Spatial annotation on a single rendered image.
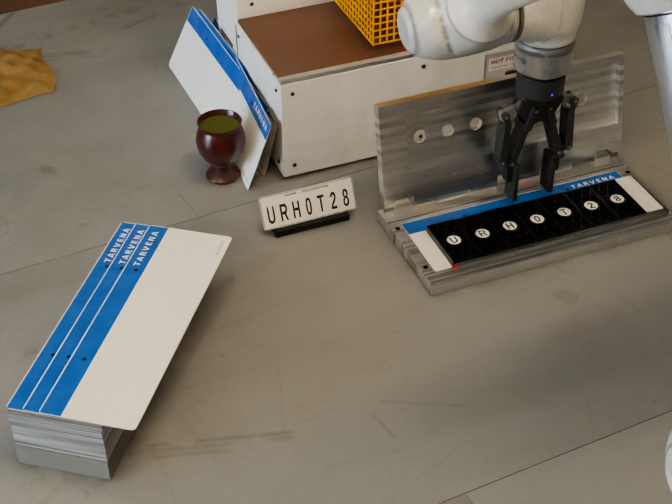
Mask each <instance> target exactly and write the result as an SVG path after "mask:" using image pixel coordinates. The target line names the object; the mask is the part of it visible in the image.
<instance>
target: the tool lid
mask: <svg viewBox="0 0 672 504"><path fill-rule="evenodd" d="M515 83H516V73H514V74H509V75H504V76H500V77H495V78H491V79H486V80H482V81H477V82H472V83H468V84H463V85H459V86H454V87H450V88H445V89H441V90H436V91H431V92H427V93H422V94H418V95H413V96H409V97H404V98H399V99H395V100H390V101H386V102H381V103H377V104H374V118H375V132H376V147H377V161H378V176H379V190H380V205H381V206H382V207H383V208H384V209H386V208H390V207H394V206H395V201H397V200H401V199H405V198H409V197H410V198H411V199H412V200H413V201H414V202H415V201H419V200H423V199H427V198H431V197H435V196H436V197H437V201H436V202H437V203H438V202H442V201H446V200H450V199H454V198H458V197H462V196H466V195H470V194H471V187H476V186H480V185H484V184H488V183H492V182H496V181H498V176H499V175H502V171H503V167H500V166H499V165H498V163H497V162H496V161H495V160H494V159H493V157H492V156H493V150H494V143H495V137H496V130H497V123H498V122H497V113H496V109H497V108H498V107H500V106H501V107H503V108H506V107H508V106H510V105H512V102H513V100H514V98H515V96H516V89H515ZM623 86H624V53H623V52H621V51H619V50H618V51H614V52H609V53H605V54H600V55H596V56H591V57H587V58H582V59H577V60H573V61H572V67H571V70H570V71H569V73H567V74H566V79H565V87H564V92H563V93H566V92H567V91H571V92H572V93H573V94H574V95H575V96H576V97H577V96H578V95H579V94H581V93H584V94H585V100H584V102H583V103H581V104H577V107H576V109H575V116H574V130H573V145H572V148H571V149H570V150H564V151H563V153H564V154H565V155H564V157H563V158H560V160H559V168H558V170H556V171H555V173H559V172H563V171H567V170H571V169H572V163H573V162H577V161H581V160H585V159H589V158H594V157H595V152H597V151H601V150H605V149H607V150H609V151H610V152H612V153H614V152H618V151H621V150H622V119H623ZM475 117H478V118H479V120H480V122H479V125H478V126H477V127H476V128H474V129H471V128H470V126H469V124H470V121H471V120H472V119H473V118H475ZM446 124H452V131H451V132H450V133H449V134H448V135H443V134H442V128H443V126H444V125H446ZM419 130H424V133H425V135H424V138H423V139H422V140H421V141H418V142H417V141H415V140H414V135H415V133H416V132H417V131H419ZM544 148H548V149H549V150H550V148H549V147H548V142H547V138H546V133H545V129H544V125H543V122H537V123H535V124H534V125H533V128H532V130H531V131H529V132H528V135H527V137H526V140H525V142H524V145H523V147H522V150H521V152H520V154H519V157H518V159H517V163H518V164H519V165H520V173H519V176H520V175H524V174H528V173H533V172H537V171H539V172H540V175H541V167H542V158H543V149H544ZM540 175H538V176H539V177H540Z"/></svg>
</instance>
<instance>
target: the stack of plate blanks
mask: <svg viewBox="0 0 672 504"><path fill-rule="evenodd" d="M134 225H135V223H128V222H122V223H121V224H120V225H119V227H118V228H117V230H116V231H115V233H114V235H113V236H112V238H111V239H110V241H109V243H108V244H107V246H106V247H105V249H104V251H103V252H102V254H101V255H100V257H99V258H98V260H97V262H96V263H95V265H94V266H93V268H92V270H91V271H90V273H89V274H88V276H87V278H86V279H85V281H84V282H83V284H82V286H81V287H80V289H79V290H78V292H77V294H76V295H75V297H74V298H73V300H72V302H71V303H70V305H69V306H68V308H67V310H66V311H65V313H64V314H63V316H62V318H61V319H60V321H59V322H58V324H57V326H56V327H55V329H54V330H53V332H52V334H51V335H50V337H49V338H48V340H47V342H46V343H45V345H44V346H43V348H42V350H41V351H40V353H39V354H38V356H37V357H36V359H35V361H34V362H33V364H32V365H31V367H30V369H29V370H28V372H27V373H26V375H25V377H24V378H23V380H22V381H21V383H20V385H19V386H18V388H17V389H16V391H15V393H14V394H13V396H12V397H11V399H10V401H9V402H8V404H7V407H6V409H8V414H7V417H8V421H9V423H10V426H11V429H12V432H13V438H14V441H15V444H14V447H15V451H16V455H17V459H18V462H20V463H25V464H30V465H35V466H40V467H46V468H51V469H56V470H61V471H66V472H72V473H77V474H82V475H87V476H92V477H98V478H103V479H108V480H111V478H112V476H113V474H114V472H115V470H116V468H117V466H118V464H119V462H120V460H121V458H122V456H123V454H124V452H125V450H126V448H127V446H128V444H129V442H130V440H131V438H132V436H133V434H134V432H135V431H136V429H137V428H136V429H135V430H133V431H130V430H125V429H119V428H111V427H105V426H100V425H95V424H89V423H84V422H78V421H73V420H67V419H62V418H56V417H51V416H45V415H40V414H35V413H29V412H25V411H23V407H24V405H25V403H26V402H27V400H28V398H29V397H30V395H31V394H32V392H33V390H34V389H35V387H36V385H37V384H38V382H39V380H40V379H41V377H42V376H43V374H44V372H45V371H46V369H47V367H48V366H49V364H50V362H51V361H52V359H53V358H54V356H55V354H56V353H57V351H58V349H59V348H60V346H61V344H62V343H63V341H64V340H65V338H66V336H67V335H68V333H69V331H70V330H71V328H72V326H73V325H74V323H75V322H76V320H77V318H78V317H79V315H80V313H81V312H82V310H83V308H84V307H85V305H86V304H87V302H88V300H89V299H90V297H91V295H92V294H93V292H94V290H95V289H96V287H97V286H98V284H99V282H100V281H101V279H102V277H103V276H104V274H105V272H106V271H107V269H108V268H109V266H110V264H111V263H112V261H113V259H114V258H115V256H116V254H117V253H118V251H119V250H120V248H121V246H122V245H123V243H124V241H125V240H126V238H127V236H128V235H129V233H130V232H131V230H132V228H133V227H134Z"/></svg>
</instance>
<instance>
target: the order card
mask: <svg viewBox="0 0 672 504"><path fill-rule="evenodd" d="M259 205H260V211H261V216H262V221H263V227H264V230H265V231H268V230H272V229H276V228H280V227H285V226H289V225H293V224H297V223H301V222H305V221H309V220H313V219H317V218H321V217H325V216H330V215H334V214H338V213H342V212H346V211H350V210H354V209H356V201H355V195H354V189H353V183H352V178H351V177H346V178H341V179H337V180H333V181H329V182H325V183H320V184H316V185H312V186H308V187H303V188H299V189H295V190H291V191H286V192H282V193H278V194H274V195H269V196H265V197H261V198H259Z"/></svg>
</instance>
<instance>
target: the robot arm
mask: <svg viewBox="0 0 672 504"><path fill-rule="evenodd" d="M585 1H586V0H405V1H404V2H403V3H402V5H401V8H400V9H399V11H398V14H397V26H398V32H399V36H400V39H401V41H402V44H403V45H404V47H405V48H406V50H407V51H409V52H411V53H412V54H413V55H414V56H416V57H419V58H422V59H428V60H448V59H455V58H460V57H465V56H470V55H474V54H478V53H481V52H485V51H488V50H492V49H494V48H497V47H499V46H501V45H504V44H508V43H512V42H515V45H514V56H513V65H514V67H515V69H516V70H517V73H516V83H515V89H516V96H515V98H514V100H513V102H512V105H510V106H508V107H506V108H503V107H501V106H500V107H498V108H497V109H496V113H497V117H498V123H497V130H496V137H495V143H494V150H493V156H492V157H493V159H494V160H495V161H496V162H497V163H498V165H499V166H500V167H503V171H502V177H503V179H504V180H505V188H504V193H505V194H506V195H507V196H508V197H509V199H510V200H511V201H512V202H514V201H517V192H518V183H519V173H520V165H519V164H518V163H517V159H518V157H519V154H520V152H521V150H522V147H523V145H524V142H525V140H526V137H527V135H528V132H529V131H531V130H532V128H533V125H534V124H535V123H537V122H543V125H544V129H545V133H546V138H547V142H548V147H549V148H550V150H549V149H548V148H544V149H543V158H542V167H541V175H540V184H541V185H542V186H543V188H544V189H545V190H546V191H547V192H548V193H549V192H552V190H553V182H554V174H555V171H556V170H558V168H559V160H560V158H563V157H564V155H565V154H564V153H563V151H564V150H570V149H571V148H572V145H573V130H574V116H575V109H576V107H577V104H578V102H579V99H578V98H577V97H576V96H575V95H574V94H573V93H572V92H571V91H567V92H566V93H563V92H564V87H565V79H566V74H567V73H569V71H570V70H571V67H572V60H573V52H574V46H575V42H576V39H575V37H576V33H577V30H578V28H579V26H580V24H581V21H582V17H583V13H584V8H585ZM624 1H625V3H626V5H627V6H628V7H629V8H630V9H631V10H632V11H633V12H634V14H635V15H643V16H644V21H645V27H646V31H647V36H648V41H649V46H650V51H651V56H652V61H653V66H654V71H655V76H656V81H657V86H658V91H659V96H660V101H661V106H662V111H663V116H664V121H665V126H666V131H667V136H668V141H669V146H670V151H671V156H672V0H624ZM560 104H561V109H560V125H559V134H558V129H557V125H556V123H557V119H556V115H555V111H556V110H557V108H558V107H559V106H560ZM515 112H517V115H516V118H515V126H514V128H513V131H512V133H511V128H512V123H511V122H512V121H513V120H514V118H513V115H514V113H515ZM510 135H511V136H510ZM665 473H666V478H667V482H668V485H669V487H670V490H671V492H672V430H671V433H670V435H669V438H668V441H667V445H666V448H665Z"/></svg>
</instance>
